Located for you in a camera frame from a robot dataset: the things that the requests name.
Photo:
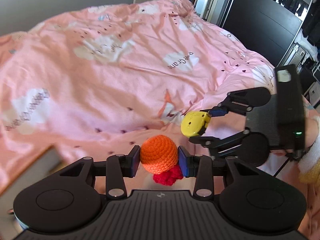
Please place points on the pink patterned duvet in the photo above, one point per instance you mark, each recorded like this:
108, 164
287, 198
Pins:
96, 82

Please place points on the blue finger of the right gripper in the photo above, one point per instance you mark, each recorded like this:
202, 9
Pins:
241, 101
216, 146

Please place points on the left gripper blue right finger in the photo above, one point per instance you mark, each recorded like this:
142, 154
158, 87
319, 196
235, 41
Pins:
203, 168

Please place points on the orange cardboard storage box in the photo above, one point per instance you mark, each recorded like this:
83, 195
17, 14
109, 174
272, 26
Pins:
46, 164

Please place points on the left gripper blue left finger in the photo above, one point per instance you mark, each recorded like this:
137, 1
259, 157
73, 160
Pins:
115, 169

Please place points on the person right hand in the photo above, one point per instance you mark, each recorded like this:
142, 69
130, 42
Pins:
309, 164

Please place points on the orange red crochet toy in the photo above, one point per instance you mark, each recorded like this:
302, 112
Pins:
159, 156

